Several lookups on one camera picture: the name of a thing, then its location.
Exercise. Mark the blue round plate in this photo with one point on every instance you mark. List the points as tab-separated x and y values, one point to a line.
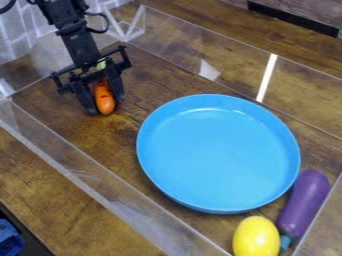
218	153

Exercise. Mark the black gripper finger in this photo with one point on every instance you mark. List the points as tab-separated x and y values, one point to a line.
84	97
113	77

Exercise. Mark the clear acrylic enclosure wall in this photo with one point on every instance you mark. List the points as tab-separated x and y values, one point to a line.
69	178

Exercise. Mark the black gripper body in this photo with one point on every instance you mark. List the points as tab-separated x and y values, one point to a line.
65	14

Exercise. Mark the orange toy carrot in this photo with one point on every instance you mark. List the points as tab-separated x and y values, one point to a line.
104	99

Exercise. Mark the yellow toy lemon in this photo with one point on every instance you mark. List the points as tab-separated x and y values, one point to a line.
255	238

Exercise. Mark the blue object at corner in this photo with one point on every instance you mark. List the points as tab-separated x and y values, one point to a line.
10	240

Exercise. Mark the purple toy eggplant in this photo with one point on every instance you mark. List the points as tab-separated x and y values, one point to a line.
308	193

